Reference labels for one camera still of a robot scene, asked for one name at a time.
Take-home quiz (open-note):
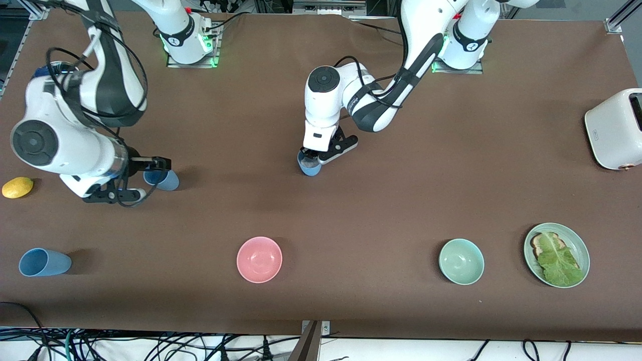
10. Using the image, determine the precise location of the black arm base cable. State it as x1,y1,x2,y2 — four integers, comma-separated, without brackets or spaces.
351,15,404,38
203,10,251,38

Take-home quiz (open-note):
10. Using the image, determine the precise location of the aluminium frame corner bracket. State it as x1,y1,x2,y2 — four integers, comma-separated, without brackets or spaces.
28,0,51,21
604,0,642,35

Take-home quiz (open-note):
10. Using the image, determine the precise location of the dark camera pole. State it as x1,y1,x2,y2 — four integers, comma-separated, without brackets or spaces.
287,321,322,361

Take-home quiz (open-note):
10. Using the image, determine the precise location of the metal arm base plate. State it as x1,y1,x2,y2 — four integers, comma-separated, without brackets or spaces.
167,23,221,68
431,30,485,75

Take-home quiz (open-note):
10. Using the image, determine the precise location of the brown bread slice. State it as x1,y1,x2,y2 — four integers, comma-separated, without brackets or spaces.
530,232,582,274

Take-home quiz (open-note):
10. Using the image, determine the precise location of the green lettuce leaf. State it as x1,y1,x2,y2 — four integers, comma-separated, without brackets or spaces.
537,232,585,287

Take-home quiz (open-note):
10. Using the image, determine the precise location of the light blue plastic cup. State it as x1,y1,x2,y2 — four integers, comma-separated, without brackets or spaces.
143,168,180,192
297,150,322,177
19,248,72,277

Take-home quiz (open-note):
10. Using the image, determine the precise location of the yellow lemon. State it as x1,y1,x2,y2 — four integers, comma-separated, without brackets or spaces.
2,176,34,199

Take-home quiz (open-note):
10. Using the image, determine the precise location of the glass lid with blue knob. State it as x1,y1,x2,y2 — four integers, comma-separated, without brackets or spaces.
31,60,81,82

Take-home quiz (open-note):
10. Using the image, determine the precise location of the pink bowl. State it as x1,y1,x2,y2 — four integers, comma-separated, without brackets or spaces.
236,236,283,284

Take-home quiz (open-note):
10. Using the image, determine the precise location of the white toaster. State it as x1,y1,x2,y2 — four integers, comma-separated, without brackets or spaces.
584,88,642,171

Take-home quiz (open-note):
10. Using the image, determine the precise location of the pale green bowl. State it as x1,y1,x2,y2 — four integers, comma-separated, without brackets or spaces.
438,238,485,286

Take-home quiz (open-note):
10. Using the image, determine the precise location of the pale green plate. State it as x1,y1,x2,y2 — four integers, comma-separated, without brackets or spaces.
524,223,590,289

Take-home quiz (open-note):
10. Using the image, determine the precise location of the grey metal frame box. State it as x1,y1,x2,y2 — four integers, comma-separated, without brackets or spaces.
292,0,368,16

